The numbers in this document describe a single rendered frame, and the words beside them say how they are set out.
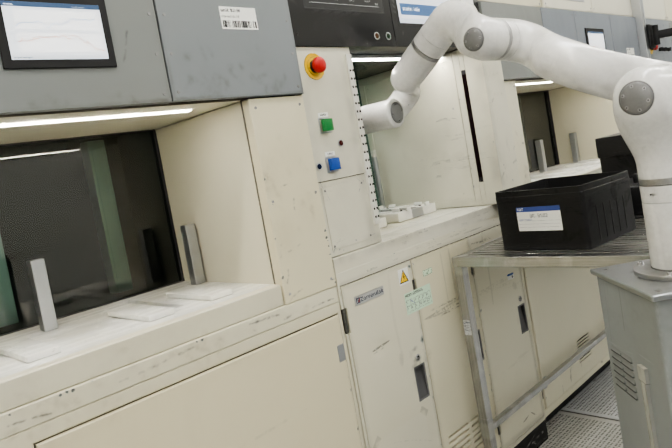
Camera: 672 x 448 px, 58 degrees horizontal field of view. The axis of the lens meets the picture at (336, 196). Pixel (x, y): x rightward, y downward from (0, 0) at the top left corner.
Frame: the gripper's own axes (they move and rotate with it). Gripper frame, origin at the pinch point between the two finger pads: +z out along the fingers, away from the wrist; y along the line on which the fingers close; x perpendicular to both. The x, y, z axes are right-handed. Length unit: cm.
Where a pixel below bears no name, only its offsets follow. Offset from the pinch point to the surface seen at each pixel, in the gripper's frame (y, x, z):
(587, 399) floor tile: 86, -121, -38
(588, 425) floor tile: 66, -121, -45
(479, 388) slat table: 10, -86, -37
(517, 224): 17, -38, -54
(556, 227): 15, -39, -66
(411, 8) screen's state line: 13.5, 30.3, -33.7
